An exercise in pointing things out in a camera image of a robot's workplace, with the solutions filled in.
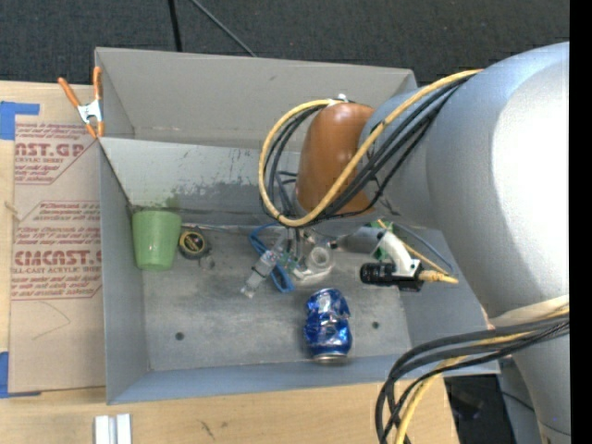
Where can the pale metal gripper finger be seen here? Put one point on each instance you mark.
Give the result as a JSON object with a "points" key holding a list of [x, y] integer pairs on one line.
{"points": [[263, 264]]}

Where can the grey metal bin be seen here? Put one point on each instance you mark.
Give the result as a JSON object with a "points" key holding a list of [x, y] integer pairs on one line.
{"points": [[208, 322]]}

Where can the crushed blue drink can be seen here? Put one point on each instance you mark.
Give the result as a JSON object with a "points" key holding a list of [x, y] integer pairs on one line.
{"points": [[327, 324]]}

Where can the green plastic cup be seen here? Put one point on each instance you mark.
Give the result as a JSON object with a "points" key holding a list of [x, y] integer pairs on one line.
{"points": [[155, 241]]}

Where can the brown cardboard board red print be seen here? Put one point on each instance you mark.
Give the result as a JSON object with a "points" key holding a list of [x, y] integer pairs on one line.
{"points": [[55, 331]]}

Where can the black cylinder on white bracket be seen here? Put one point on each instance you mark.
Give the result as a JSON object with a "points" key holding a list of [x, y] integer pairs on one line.
{"points": [[379, 273]]}

